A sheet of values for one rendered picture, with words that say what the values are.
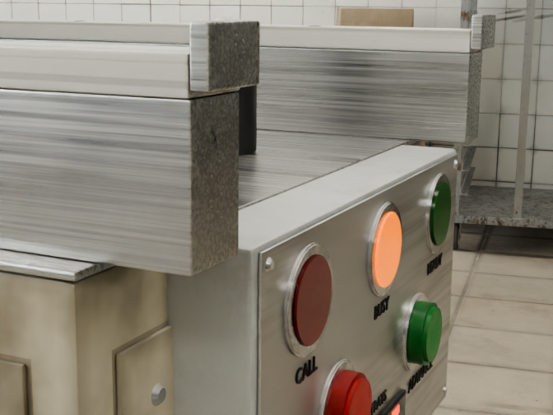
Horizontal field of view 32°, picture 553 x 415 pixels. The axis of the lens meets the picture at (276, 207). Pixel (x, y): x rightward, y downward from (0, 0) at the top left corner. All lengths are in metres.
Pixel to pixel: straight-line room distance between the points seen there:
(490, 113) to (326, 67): 3.83
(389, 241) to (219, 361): 0.12
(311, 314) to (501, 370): 2.25
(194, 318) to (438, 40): 0.26
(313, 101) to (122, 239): 0.30
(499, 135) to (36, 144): 4.12
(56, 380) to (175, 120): 0.08
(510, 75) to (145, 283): 4.07
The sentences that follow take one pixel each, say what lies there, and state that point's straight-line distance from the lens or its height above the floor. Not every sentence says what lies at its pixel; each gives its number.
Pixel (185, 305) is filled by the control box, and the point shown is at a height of 0.82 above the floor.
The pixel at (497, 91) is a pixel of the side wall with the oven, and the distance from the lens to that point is 4.36.
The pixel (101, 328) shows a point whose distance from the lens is 0.29.
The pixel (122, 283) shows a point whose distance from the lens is 0.29.
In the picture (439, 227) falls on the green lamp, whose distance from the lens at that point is 0.48.
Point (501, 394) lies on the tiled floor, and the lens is 2.43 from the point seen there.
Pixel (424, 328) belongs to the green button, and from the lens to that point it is 0.46.
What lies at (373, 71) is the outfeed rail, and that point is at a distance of 0.54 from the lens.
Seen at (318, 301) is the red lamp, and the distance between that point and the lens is 0.34.
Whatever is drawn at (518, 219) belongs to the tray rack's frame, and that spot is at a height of 0.15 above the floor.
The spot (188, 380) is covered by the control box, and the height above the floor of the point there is 0.79.
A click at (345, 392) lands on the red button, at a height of 0.77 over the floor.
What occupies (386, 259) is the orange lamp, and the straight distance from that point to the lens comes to 0.41.
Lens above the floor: 0.91
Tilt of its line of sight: 12 degrees down
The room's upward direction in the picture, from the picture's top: 1 degrees clockwise
